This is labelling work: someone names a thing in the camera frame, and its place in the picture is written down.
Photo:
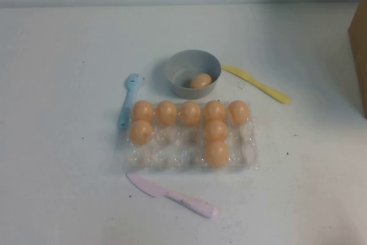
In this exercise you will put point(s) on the yellow plastic knife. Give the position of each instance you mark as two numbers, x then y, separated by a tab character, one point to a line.
258	84

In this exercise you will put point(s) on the clear plastic egg tray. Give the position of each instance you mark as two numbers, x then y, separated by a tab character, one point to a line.
177	153

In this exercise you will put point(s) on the grey round bowl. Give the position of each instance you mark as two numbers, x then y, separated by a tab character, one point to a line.
183	61

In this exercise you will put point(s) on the light blue plastic fork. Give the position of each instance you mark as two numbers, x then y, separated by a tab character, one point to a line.
126	107

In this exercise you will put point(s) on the brown cardboard box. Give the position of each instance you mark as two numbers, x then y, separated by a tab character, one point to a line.
359	55

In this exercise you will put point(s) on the orange plastic egg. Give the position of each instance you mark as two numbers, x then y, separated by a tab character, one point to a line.
217	153
201	81
140	132
214	109
166	112
142	110
190	112
216	130
238	111

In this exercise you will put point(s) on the pink plastic knife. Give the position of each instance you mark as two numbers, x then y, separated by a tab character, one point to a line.
172	194

